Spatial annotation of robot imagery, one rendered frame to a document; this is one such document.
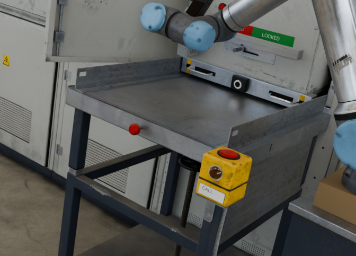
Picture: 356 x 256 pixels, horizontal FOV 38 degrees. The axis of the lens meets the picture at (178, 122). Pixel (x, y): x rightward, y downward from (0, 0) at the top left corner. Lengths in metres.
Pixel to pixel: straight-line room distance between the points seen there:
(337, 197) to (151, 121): 0.54
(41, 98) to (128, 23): 0.94
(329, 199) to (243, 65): 0.75
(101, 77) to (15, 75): 1.29
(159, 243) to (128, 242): 0.12
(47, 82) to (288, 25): 1.39
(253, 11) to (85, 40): 0.78
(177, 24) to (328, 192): 0.56
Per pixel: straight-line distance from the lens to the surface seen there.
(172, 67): 2.02
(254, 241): 2.21
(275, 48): 1.81
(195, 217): 2.32
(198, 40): 1.31
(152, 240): 2.16
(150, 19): 1.37
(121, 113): 1.53
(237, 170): 1.08
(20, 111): 2.98
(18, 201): 2.69
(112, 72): 1.75
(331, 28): 1.13
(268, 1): 1.35
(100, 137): 2.55
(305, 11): 1.80
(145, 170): 2.40
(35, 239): 2.40
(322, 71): 1.91
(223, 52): 1.96
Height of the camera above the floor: 1.30
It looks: 18 degrees down
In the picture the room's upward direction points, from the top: 10 degrees clockwise
